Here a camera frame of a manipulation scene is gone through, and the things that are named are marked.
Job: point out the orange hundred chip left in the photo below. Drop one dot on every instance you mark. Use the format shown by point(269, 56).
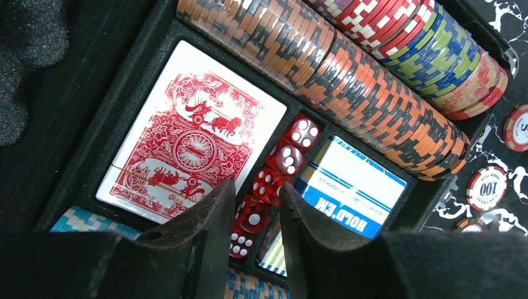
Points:
point(471, 224)

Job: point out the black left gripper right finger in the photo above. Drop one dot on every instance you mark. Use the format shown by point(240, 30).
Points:
point(326, 260)

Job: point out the black poker set case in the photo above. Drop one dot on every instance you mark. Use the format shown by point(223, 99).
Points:
point(88, 104)

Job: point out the orange hundred chip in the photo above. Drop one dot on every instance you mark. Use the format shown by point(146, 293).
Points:
point(471, 224)
point(486, 188)

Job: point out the red white poker chip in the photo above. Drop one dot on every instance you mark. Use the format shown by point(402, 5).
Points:
point(515, 129)

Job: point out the orange hundred chip middle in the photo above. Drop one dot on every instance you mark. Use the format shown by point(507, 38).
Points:
point(486, 188)

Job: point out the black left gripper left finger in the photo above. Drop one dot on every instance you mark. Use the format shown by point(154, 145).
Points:
point(186, 257)

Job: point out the red playing card deck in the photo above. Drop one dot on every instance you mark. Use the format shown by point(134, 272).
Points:
point(200, 124)

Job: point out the purple red green chip row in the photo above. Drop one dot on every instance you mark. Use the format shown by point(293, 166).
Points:
point(426, 48)

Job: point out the brown orange chip row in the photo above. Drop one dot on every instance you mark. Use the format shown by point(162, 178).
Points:
point(302, 52)

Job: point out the red dice row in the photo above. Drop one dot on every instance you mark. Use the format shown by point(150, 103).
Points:
point(282, 163)

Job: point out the blue playing card deck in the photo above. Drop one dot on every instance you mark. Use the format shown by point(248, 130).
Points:
point(349, 187)

